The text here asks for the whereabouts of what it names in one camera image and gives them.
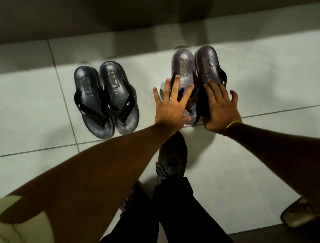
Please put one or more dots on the black flip-flop sandal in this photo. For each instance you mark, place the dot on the black flip-flop sandal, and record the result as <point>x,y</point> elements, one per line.
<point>112,72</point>
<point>87,77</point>

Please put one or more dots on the person's left hand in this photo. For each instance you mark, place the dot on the person's left hand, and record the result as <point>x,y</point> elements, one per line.
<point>171,112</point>

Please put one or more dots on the black trousers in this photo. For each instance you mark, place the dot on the black trousers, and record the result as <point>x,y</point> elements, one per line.
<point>180,212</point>

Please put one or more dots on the person's right forearm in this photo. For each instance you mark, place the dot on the person's right forearm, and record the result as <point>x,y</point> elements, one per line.
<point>287,155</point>

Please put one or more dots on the person's left forearm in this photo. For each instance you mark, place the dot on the person's left forearm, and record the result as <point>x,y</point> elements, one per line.
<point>100,180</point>

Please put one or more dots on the beige shoe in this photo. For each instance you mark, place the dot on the beige shoe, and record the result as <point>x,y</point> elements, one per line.
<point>297,212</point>

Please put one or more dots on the brown leather sandal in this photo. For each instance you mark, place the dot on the brown leather sandal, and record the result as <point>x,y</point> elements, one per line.
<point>207,57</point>
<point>183,60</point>

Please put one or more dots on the black lace-up shoe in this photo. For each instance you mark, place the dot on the black lace-up shoe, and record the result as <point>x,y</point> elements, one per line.
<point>172,152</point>

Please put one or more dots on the person's right hand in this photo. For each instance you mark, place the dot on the person's right hand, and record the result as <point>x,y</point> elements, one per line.
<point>222,112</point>

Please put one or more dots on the yellow wrist band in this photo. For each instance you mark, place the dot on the yellow wrist band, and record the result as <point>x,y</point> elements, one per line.
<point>231,124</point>

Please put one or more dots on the pale yellow sleeve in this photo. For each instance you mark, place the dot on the pale yellow sleeve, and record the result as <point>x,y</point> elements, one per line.
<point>20,230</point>

